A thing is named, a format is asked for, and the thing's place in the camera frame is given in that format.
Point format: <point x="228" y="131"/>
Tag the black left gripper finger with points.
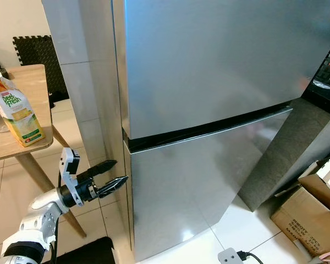
<point x="113" y="187"/>
<point x="99" y="169"/>

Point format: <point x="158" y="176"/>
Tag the silver fridge door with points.
<point x="187" y="187"/>
<point x="209" y="60"/>

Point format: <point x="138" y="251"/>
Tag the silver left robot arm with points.
<point x="44" y="206"/>

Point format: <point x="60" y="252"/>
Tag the silver two-door fridge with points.
<point x="203" y="77"/>

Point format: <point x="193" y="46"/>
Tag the dark floor mat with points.
<point x="82" y="252"/>

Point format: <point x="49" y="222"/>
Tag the wooden table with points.
<point x="11" y="148"/>

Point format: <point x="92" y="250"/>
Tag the yellow green juice carton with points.
<point x="19" y="110"/>

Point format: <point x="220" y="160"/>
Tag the black foam mat tiles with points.
<point x="41" y="60"/>

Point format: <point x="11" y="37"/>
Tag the white power strip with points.
<point x="231" y="257"/>

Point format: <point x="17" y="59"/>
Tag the dark grey counter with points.
<point x="291" y="148"/>

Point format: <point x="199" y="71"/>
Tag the brown cardboard box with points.
<point x="302" y="220"/>

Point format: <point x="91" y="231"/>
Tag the open cardboard box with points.
<point x="319" y="184"/>

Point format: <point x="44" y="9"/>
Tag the black microwave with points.
<point x="327" y="77"/>

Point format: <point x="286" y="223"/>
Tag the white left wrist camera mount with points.
<point x="70" y="162"/>

